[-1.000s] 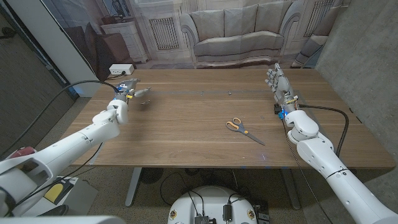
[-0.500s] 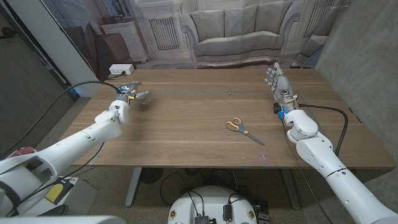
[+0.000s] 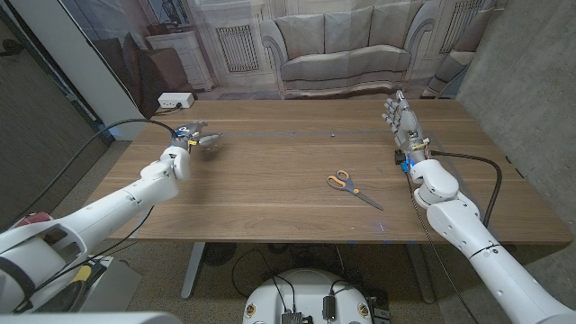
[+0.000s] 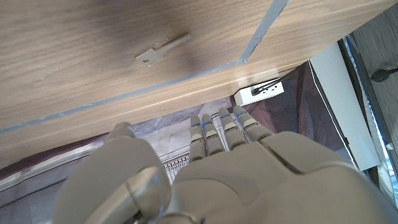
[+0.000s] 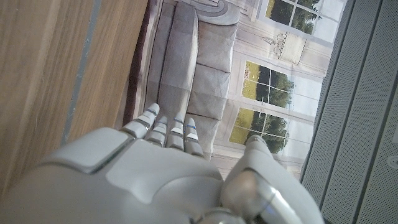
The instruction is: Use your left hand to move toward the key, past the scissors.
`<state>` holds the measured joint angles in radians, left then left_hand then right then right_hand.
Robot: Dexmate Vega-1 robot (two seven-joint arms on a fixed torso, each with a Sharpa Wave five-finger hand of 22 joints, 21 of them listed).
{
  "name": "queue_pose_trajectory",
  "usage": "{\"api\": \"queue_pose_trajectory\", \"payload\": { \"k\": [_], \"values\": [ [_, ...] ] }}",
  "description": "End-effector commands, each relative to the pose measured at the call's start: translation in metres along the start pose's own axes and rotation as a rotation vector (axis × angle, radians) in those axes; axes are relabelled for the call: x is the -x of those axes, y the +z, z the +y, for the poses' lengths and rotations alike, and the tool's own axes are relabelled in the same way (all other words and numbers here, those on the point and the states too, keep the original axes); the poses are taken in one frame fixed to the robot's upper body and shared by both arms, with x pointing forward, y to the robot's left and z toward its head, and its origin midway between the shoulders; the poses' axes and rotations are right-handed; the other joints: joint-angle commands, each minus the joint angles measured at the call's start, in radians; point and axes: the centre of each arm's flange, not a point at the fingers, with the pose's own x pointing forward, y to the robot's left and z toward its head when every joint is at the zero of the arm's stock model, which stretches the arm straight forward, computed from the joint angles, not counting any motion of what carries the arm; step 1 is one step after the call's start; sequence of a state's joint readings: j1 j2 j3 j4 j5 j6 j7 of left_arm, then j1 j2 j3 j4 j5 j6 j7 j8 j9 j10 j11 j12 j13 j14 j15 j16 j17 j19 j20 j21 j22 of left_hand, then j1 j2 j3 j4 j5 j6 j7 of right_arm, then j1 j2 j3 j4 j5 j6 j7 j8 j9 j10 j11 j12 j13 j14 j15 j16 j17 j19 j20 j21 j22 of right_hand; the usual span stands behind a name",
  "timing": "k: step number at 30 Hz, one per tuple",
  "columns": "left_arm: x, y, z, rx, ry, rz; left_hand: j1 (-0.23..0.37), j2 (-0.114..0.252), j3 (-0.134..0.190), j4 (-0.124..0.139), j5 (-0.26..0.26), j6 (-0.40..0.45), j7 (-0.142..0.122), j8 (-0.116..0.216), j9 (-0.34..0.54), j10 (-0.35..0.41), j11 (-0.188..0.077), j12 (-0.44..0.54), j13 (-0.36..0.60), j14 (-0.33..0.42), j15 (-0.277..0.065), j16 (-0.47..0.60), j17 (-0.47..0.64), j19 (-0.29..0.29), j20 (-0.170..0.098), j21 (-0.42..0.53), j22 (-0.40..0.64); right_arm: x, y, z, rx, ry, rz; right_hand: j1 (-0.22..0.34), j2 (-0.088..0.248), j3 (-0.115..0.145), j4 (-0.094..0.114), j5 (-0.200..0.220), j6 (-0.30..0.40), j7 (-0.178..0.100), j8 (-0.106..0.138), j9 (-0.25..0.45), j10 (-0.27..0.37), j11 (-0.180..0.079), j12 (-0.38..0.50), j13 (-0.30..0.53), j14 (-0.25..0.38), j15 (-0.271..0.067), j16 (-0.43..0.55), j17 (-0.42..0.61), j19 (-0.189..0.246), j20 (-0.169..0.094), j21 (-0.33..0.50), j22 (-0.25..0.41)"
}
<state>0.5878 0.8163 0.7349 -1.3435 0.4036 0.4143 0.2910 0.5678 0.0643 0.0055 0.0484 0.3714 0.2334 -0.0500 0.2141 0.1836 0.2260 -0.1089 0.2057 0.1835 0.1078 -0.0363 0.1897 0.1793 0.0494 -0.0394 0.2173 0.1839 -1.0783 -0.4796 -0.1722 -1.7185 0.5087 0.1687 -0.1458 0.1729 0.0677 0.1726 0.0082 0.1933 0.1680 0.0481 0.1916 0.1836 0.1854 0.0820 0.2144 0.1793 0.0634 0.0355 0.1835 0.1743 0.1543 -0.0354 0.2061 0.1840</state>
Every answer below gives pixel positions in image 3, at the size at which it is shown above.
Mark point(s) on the grey table leg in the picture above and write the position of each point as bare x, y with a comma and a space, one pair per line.
193, 270
420, 274

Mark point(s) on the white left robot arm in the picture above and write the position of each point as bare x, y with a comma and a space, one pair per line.
112, 207

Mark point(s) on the white power strip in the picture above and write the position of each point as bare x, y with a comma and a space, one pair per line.
173, 100

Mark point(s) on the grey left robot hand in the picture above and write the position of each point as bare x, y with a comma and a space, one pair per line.
191, 137

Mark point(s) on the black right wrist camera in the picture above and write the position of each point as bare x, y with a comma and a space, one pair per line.
401, 158

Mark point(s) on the white robot torso base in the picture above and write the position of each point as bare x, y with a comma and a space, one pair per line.
310, 288

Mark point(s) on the printed living room backdrop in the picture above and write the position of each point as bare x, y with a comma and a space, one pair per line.
342, 45

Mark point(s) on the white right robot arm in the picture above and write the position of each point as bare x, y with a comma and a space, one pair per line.
454, 216

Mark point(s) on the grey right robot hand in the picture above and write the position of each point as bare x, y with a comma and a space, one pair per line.
407, 126

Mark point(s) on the clear bin with red contents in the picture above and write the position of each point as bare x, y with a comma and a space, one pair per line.
33, 218

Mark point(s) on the yellow and black tool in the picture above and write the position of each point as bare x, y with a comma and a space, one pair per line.
83, 273

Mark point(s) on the white flat floor board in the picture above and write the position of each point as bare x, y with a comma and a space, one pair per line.
114, 283

